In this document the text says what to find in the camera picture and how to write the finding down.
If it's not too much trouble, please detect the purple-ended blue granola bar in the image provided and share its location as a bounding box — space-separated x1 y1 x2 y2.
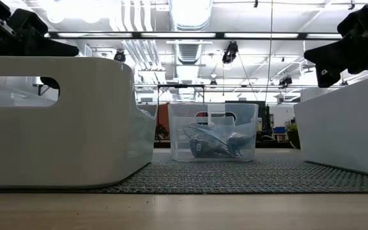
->
183 123 238 157

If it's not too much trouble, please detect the green plant sprig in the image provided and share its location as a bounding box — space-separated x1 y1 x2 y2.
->
286 122 302 150

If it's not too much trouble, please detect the black monitor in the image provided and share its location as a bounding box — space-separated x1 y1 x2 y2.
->
224 100 270 135

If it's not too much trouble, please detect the translucent white plastic bin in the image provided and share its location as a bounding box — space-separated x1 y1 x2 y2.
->
0 55 159 188

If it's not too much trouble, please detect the clear plastic bin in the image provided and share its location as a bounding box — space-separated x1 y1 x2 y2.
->
167 102 259 162

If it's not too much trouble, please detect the grey woven placemat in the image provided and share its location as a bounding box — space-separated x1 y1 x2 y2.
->
84 148 368 195

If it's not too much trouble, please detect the red background cabinet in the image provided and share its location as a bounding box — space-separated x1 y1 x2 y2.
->
156 103 171 141

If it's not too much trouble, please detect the thin hanging cable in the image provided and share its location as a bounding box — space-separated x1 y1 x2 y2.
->
264 0 274 104

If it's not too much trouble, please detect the black hanging camera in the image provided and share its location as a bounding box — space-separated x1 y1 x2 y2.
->
220 40 240 65

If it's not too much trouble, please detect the black frame beam with lights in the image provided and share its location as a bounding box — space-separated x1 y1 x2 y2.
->
45 31 344 41

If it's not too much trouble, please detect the silver ventilation duct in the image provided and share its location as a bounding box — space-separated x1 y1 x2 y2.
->
167 0 214 65

